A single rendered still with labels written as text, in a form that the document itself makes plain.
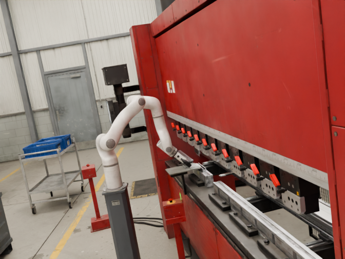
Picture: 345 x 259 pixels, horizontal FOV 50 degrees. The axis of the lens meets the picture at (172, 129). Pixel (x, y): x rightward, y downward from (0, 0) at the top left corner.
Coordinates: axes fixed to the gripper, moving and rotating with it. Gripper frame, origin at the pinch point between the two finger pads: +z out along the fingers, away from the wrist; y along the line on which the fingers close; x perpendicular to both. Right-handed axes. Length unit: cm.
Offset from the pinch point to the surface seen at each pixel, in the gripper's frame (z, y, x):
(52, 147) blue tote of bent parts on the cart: -84, 273, 108
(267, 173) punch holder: -17, -138, -21
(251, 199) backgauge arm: 30, -63, -9
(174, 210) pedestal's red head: 5.0, -26.9, 34.3
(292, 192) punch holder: -14, -159, -19
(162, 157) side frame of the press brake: 4, 85, 12
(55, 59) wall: -202, 739, 9
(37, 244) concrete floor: -29, 158, 191
